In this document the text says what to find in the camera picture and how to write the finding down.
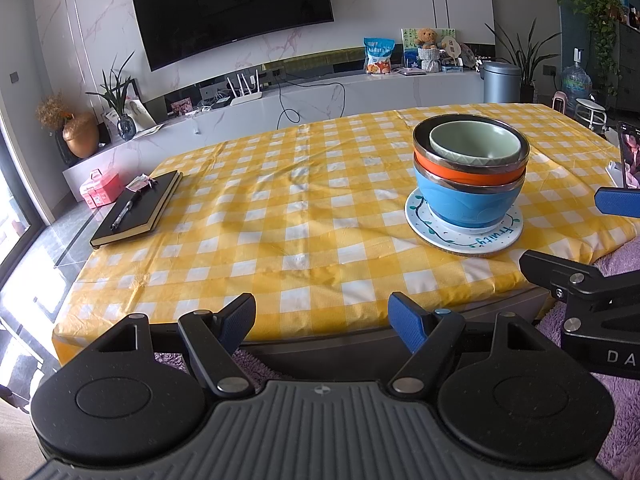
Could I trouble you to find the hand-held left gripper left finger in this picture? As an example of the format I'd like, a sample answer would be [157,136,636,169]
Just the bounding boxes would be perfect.
[87,292,257,400]

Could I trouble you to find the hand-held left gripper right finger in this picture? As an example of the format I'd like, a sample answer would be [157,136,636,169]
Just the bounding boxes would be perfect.
[387,292,556,400]

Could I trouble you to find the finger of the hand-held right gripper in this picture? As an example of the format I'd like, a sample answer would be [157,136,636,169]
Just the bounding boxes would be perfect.
[595,186,640,218]
[519,249,603,303]

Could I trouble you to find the white painted plate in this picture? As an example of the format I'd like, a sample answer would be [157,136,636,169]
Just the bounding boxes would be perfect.
[404,187,524,257]

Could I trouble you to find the blue steel bowl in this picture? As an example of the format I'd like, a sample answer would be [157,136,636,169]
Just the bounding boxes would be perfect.
[414,157,527,229]

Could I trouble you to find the orange steel bowl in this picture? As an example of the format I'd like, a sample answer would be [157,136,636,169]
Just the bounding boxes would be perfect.
[412,115,531,185]

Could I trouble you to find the green ceramic bowl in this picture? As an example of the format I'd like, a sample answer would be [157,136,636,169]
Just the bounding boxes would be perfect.
[430,121,523,168]

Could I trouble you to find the smartphone with white case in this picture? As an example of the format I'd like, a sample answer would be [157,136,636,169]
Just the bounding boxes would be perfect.
[605,120,640,191]

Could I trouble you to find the purple fluffy rug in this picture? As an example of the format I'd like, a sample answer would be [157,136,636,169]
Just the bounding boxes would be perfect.
[155,230,640,480]

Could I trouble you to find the white round stool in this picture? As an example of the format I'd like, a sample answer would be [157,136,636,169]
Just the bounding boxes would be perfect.
[575,95,608,133]

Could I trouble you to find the yellow checked tablecloth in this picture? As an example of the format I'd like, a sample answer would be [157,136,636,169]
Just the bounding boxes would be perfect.
[51,102,638,368]

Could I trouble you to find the blue water bottle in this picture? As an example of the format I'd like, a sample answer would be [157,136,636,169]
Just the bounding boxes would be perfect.
[561,47,593,103]

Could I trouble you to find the dark grey cabinet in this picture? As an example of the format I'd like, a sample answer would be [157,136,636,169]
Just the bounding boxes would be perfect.
[617,20,640,121]

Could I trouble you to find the black notebook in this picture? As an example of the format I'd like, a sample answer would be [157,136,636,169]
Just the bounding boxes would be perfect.
[90,170,184,248]

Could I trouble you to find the black pen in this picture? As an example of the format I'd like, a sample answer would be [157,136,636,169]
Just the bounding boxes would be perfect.
[110,192,146,231]

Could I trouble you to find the grey trash bin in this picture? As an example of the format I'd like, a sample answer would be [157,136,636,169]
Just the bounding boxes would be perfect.
[482,60,522,103]

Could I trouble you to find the potted long-leaf plant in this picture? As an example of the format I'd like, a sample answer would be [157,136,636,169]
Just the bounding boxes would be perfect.
[485,17,561,103]

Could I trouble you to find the hanging vine plant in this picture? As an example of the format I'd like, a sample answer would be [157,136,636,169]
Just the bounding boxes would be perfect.
[520,0,626,96]

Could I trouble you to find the pink box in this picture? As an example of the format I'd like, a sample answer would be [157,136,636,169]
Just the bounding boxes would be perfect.
[80,169,121,209]

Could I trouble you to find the white router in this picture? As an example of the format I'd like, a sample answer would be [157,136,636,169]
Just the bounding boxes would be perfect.
[226,70,264,106]

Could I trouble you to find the framed white drawing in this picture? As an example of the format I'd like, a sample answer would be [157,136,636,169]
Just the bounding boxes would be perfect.
[122,80,156,128]

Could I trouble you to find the white marble cabinet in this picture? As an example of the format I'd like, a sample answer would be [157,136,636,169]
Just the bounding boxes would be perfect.
[62,69,488,206]

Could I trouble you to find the gold vase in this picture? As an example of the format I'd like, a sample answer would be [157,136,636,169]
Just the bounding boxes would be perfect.
[62,112,100,158]

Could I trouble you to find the green leafy plant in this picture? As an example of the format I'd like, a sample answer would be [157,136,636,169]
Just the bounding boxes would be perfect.
[86,50,138,117]

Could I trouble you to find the green painting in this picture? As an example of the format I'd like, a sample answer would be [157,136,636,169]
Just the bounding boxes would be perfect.
[401,26,456,66]

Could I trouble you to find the blue snack bag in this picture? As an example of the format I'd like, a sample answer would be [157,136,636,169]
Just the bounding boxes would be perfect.
[363,36,397,75]

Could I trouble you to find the dried flowers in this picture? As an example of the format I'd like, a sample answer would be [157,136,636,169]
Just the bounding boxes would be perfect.
[36,92,76,131]

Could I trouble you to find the black television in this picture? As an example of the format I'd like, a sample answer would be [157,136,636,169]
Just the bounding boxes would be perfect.
[129,0,335,72]

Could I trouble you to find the black cable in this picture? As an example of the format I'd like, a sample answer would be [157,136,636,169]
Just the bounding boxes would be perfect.
[277,77,346,123]

